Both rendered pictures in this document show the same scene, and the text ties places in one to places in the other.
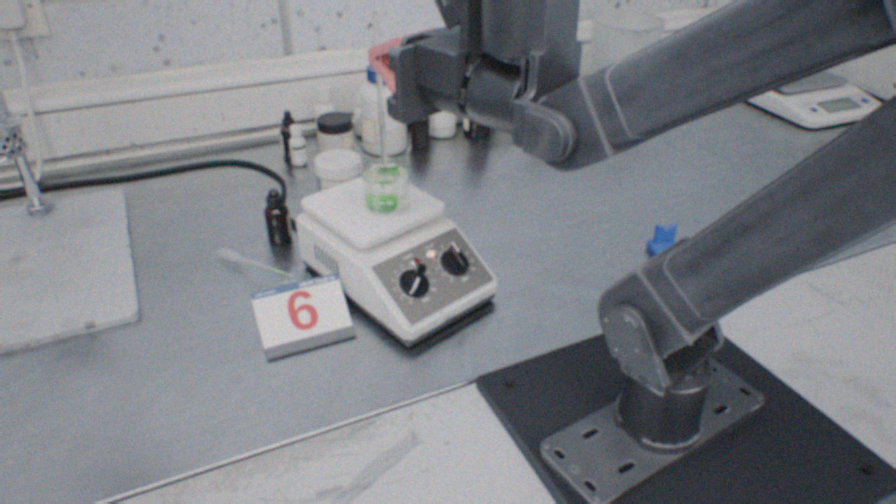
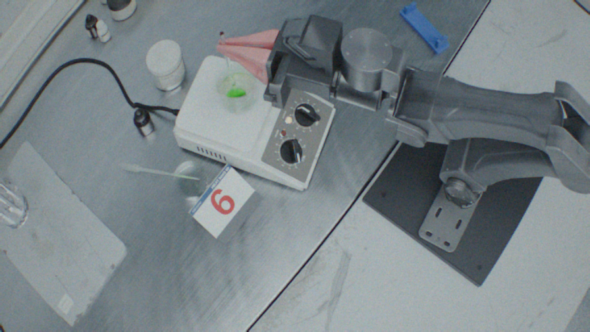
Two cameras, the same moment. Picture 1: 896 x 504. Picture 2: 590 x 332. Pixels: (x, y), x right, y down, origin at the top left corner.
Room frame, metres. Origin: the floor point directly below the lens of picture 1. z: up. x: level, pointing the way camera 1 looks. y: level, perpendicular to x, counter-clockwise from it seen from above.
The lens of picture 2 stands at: (0.24, 0.17, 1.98)
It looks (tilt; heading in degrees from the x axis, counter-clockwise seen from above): 73 degrees down; 334
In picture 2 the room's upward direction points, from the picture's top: 1 degrees counter-clockwise
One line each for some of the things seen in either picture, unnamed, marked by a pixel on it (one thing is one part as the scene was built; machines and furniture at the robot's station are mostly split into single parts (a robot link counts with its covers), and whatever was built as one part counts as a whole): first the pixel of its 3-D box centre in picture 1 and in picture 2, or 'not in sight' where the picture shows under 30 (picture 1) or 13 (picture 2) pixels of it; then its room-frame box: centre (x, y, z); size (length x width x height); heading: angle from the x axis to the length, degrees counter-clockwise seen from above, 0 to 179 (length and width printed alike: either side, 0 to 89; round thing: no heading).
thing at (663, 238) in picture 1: (678, 254); (425, 25); (0.64, -0.27, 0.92); 0.10 x 0.03 x 0.04; 10
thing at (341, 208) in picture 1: (373, 206); (226, 101); (0.63, 0.08, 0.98); 0.12 x 0.12 x 0.01; 43
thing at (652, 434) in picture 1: (663, 395); (467, 180); (0.37, -0.18, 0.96); 0.20 x 0.07 x 0.08; 123
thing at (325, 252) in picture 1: (389, 248); (245, 117); (0.61, 0.06, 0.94); 0.22 x 0.13 x 0.08; 43
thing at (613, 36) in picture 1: (619, 58); not in sight; (1.21, -0.31, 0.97); 0.18 x 0.13 x 0.15; 2
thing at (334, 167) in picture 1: (340, 186); (166, 65); (0.75, 0.14, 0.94); 0.06 x 0.06 x 0.08
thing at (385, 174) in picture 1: (382, 175); (235, 89); (0.62, 0.07, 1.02); 0.06 x 0.05 x 0.08; 84
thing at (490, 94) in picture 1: (511, 89); (361, 80); (0.51, -0.05, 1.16); 0.07 x 0.06 x 0.07; 45
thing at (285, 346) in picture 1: (303, 314); (225, 205); (0.51, 0.14, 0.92); 0.09 x 0.06 x 0.04; 115
